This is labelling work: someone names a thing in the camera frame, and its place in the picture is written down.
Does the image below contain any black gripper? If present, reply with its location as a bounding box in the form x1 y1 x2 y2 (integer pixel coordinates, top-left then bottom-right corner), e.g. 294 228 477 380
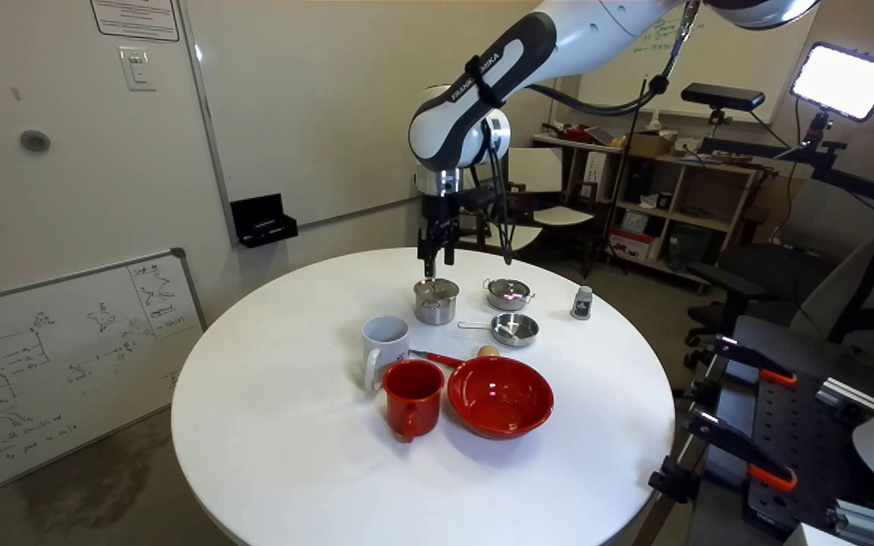
415 193 462 281

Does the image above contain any tall steel pot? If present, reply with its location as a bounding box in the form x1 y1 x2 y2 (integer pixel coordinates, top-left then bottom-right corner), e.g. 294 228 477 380
408 286 463 328

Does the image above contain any low steel pot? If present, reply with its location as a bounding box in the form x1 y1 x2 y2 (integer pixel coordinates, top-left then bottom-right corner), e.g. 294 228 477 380
481 287 536 314

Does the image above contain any white mug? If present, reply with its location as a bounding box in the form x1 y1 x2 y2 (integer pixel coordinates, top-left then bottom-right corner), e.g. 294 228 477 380
357 314 413 394

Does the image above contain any small steel saucepan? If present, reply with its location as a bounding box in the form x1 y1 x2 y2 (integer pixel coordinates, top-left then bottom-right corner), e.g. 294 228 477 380
454 314 543 351

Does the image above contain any white chair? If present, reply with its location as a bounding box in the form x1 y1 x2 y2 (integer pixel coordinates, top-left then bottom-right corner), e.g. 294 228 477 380
500 145 598 257

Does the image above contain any red mug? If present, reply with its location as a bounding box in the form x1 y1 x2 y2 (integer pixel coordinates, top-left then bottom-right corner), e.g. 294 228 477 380
379 357 450 443

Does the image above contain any gray plastic cup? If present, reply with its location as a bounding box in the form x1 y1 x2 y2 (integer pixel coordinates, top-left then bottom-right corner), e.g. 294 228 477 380
570 281 598 321

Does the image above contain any red bowl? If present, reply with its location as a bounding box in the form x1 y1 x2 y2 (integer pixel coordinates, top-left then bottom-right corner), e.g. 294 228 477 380
444 354 559 441

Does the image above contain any black marker tray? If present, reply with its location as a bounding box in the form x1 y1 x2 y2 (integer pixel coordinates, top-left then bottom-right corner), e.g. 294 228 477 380
227 191 300 250

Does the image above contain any wooden storage shelf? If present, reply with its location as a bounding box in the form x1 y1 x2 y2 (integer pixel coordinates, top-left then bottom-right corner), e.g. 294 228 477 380
530 122 763 287

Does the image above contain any dark rolling chair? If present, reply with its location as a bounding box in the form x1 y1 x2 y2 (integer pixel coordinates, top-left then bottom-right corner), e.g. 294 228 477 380
682 240 817 380

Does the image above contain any whiteboard with green writing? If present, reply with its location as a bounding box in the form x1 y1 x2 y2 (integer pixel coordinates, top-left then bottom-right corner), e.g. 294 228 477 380
575 0 817 117

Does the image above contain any small whiteboard with drawings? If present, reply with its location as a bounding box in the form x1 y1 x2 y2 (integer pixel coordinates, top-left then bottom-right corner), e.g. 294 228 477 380
0 246 209 511

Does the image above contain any black work table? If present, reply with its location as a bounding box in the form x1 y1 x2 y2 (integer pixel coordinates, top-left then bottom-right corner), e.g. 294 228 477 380
647 314 874 546

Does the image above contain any bright LED light panel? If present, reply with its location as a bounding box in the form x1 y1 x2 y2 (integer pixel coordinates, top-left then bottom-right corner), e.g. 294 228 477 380
790 40 874 124

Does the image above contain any large wall whiteboard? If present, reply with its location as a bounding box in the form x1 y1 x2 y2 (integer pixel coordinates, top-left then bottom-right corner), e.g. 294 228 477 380
173 0 561 237

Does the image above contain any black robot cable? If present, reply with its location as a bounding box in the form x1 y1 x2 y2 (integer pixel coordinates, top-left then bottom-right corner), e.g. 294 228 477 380
530 0 705 122

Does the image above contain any black camera on stand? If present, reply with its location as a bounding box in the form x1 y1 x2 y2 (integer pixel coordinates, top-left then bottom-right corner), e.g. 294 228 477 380
675 81 769 117

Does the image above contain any orange-handled black clamp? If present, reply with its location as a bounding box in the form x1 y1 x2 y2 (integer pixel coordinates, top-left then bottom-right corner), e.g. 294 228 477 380
647 407 805 503
710 334 805 394

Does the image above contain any white light switch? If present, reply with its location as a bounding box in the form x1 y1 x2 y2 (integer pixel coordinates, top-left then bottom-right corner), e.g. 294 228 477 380
115 42 162 94

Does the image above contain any paper wall sign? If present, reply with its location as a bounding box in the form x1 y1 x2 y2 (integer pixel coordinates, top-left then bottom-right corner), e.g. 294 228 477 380
89 0 181 45

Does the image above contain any round wall door stop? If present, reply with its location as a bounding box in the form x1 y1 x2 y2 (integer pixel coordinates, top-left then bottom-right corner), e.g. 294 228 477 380
17 128 53 159

